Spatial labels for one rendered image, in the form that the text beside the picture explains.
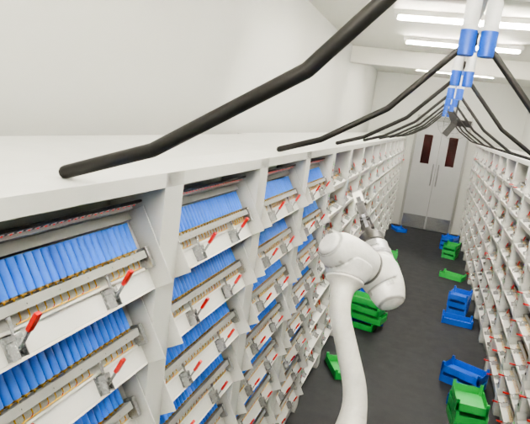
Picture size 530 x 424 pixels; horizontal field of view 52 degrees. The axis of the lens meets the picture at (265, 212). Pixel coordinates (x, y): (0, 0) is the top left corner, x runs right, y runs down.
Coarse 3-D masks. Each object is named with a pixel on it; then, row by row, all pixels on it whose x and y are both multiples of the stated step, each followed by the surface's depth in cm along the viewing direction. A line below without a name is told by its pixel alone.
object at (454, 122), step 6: (456, 108) 773; (450, 114) 753; (456, 120) 754; (462, 120) 749; (450, 126) 752; (456, 126) 756; (462, 126) 752; (468, 126) 750; (444, 132) 760; (450, 132) 755
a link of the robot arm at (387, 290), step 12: (384, 252) 154; (384, 264) 146; (396, 264) 152; (384, 276) 146; (396, 276) 148; (372, 288) 147; (384, 288) 145; (396, 288) 145; (372, 300) 149; (384, 300) 145; (396, 300) 146
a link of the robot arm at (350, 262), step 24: (336, 240) 139; (360, 240) 143; (336, 264) 139; (360, 264) 139; (336, 288) 140; (360, 288) 142; (336, 312) 138; (336, 336) 139; (360, 360) 140; (360, 384) 138; (360, 408) 137
